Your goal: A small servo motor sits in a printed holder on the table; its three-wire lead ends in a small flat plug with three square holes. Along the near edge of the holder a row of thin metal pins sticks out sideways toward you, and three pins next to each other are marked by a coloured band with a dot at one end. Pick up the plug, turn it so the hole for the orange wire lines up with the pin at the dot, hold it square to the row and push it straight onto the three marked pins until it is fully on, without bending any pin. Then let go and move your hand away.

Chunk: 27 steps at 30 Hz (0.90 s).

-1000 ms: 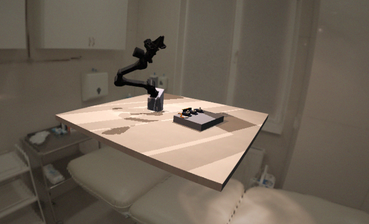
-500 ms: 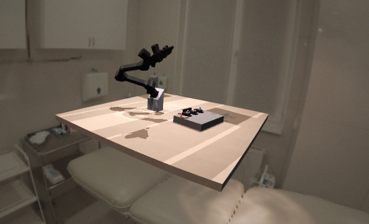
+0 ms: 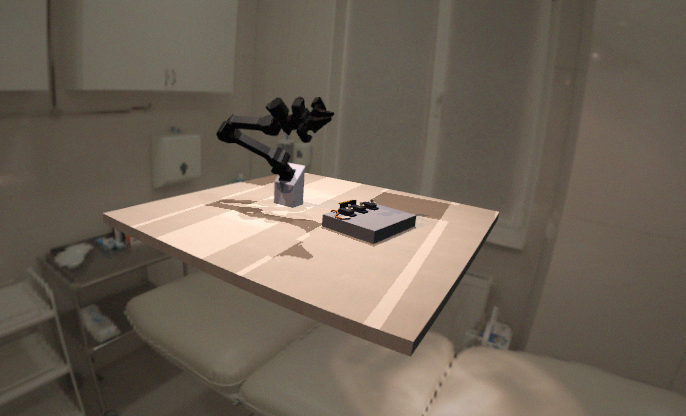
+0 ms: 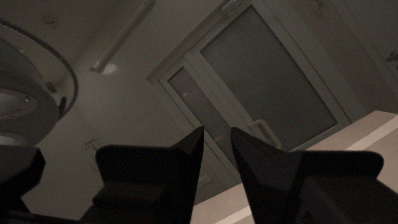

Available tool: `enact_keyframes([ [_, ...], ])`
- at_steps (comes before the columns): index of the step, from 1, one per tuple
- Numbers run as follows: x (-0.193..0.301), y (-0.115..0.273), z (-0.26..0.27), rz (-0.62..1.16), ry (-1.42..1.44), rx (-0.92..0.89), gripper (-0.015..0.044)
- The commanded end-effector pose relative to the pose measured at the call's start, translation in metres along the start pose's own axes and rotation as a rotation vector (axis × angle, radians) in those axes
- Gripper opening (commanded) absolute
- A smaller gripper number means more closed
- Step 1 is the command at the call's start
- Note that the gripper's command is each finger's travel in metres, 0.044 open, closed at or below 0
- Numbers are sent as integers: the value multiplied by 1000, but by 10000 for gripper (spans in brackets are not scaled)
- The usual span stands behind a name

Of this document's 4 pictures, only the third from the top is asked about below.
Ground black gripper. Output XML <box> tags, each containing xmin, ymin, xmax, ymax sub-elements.
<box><xmin>290</xmin><ymin>97</ymin><xmax>334</xmax><ymax>143</ymax></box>

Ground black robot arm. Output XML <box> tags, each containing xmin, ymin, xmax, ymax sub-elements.
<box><xmin>217</xmin><ymin>96</ymin><xmax>308</xmax><ymax>181</ymax></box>

